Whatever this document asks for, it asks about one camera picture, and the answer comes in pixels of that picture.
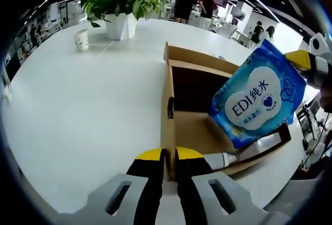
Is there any blue wet wipes soft pack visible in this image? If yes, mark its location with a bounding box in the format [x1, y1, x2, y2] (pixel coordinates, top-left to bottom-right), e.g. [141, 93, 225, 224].
[207, 38, 308, 150]

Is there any green plant in white pot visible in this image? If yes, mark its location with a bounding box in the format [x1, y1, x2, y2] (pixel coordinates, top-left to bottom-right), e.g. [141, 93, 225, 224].
[80, 0, 167, 41]

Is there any white spray bottle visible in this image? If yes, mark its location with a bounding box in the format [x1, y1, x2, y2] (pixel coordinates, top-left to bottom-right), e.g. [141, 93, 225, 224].
[203, 151, 238, 170]

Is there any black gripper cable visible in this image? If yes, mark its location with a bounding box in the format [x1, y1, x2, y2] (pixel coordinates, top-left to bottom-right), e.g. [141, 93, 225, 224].
[302, 112, 332, 167]

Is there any brown cardboard shoe box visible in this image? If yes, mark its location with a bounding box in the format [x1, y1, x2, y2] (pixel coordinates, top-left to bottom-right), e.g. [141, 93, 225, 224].
[159, 42, 293, 183]

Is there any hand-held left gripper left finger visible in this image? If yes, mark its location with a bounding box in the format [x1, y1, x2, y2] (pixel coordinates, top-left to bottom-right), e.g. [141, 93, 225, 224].
[58, 147, 167, 225]

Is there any group of white office chairs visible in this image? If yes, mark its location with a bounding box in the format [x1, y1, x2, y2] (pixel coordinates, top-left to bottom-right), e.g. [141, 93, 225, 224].
[210, 15, 260, 49]

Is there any white long carton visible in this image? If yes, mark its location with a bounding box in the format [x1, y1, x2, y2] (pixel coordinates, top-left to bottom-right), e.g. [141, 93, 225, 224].
[234, 131, 282, 162]

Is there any patterned paper cup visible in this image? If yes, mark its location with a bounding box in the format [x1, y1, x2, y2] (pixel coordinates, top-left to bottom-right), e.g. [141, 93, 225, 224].
[73, 29, 89, 52]

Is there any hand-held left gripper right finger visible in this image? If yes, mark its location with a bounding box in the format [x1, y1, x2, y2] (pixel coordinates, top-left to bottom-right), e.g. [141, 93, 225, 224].
[174, 146, 291, 225]

